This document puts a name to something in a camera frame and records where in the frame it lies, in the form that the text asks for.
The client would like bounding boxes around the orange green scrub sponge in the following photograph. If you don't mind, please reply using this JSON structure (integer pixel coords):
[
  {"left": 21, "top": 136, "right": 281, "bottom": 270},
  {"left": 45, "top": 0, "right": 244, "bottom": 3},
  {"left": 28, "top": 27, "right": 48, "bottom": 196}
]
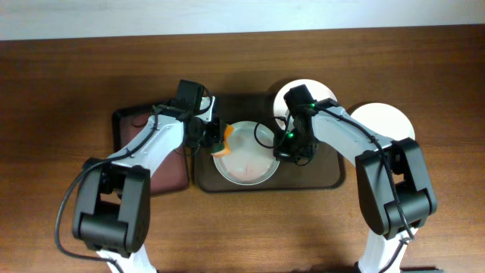
[{"left": 210, "top": 124, "right": 234, "bottom": 158}]

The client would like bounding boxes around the grey-white plate with sauce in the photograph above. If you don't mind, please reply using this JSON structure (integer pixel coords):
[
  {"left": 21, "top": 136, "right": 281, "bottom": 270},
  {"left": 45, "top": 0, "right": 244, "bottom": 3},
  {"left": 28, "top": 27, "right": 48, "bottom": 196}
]
[{"left": 213, "top": 121, "right": 280, "bottom": 186}]

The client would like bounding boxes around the white plate front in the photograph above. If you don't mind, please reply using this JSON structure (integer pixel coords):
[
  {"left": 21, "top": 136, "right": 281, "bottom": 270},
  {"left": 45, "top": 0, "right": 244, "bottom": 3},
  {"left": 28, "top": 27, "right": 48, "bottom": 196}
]
[{"left": 351, "top": 102, "right": 415, "bottom": 140}]

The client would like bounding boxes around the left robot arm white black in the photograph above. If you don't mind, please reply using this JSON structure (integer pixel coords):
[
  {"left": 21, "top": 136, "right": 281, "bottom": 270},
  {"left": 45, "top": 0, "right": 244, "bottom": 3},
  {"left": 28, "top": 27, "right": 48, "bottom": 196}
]
[{"left": 69, "top": 80, "right": 225, "bottom": 272}]

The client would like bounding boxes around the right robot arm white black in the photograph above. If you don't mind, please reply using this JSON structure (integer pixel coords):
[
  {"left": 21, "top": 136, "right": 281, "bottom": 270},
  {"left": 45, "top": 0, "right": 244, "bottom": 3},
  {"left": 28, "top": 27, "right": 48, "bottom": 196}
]
[{"left": 272, "top": 84, "right": 437, "bottom": 272}]

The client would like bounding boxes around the large dark brown tray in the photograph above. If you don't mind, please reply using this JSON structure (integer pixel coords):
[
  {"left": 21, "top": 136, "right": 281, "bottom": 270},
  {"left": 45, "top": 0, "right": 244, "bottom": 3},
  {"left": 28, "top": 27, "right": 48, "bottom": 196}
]
[{"left": 192, "top": 93, "right": 346, "bottom": 193}]

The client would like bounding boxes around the small reddish brown tray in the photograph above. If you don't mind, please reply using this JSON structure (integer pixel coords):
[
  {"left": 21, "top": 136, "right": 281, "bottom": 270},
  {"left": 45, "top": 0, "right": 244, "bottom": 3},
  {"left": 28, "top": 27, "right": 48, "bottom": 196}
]
[{"left": 111, "top": 105, "right": 189, "bottom": 196}]

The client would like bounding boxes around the white plate small red stain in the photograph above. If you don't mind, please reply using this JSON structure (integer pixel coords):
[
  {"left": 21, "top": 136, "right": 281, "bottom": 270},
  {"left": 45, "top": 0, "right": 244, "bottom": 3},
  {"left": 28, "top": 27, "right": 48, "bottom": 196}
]
[{"left": 273, "top": 79, "right": 337, "bottom": 119}]

